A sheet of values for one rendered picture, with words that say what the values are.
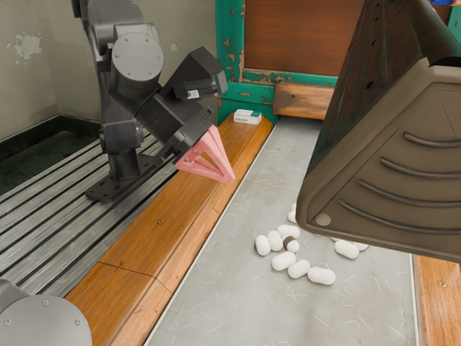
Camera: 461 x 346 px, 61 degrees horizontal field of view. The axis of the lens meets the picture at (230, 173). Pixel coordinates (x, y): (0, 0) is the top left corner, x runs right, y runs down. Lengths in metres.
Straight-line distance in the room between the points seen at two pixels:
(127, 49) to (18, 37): 2.29
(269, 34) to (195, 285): 0.62
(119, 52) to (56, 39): 2.30
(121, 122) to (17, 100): 1.95
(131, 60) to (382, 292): 0.43
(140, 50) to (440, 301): 0.46
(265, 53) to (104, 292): 0.66
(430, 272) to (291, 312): 0.19
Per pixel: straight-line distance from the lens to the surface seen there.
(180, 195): 0.68
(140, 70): 0.45
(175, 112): 0.50
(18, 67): 2.73
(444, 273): 0.60
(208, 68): 0.47
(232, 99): 1.01
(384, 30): 0.26
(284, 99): 0.92
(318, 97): 0.91
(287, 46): 0.95
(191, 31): 2.13
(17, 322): 0.26
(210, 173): 0.54
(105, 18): 0.56
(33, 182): 1.00
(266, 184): 0.75
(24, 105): 2.78
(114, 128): 0.83
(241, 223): 0.65
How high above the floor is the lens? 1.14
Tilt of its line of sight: 31 degrees down
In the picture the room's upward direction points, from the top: straight up
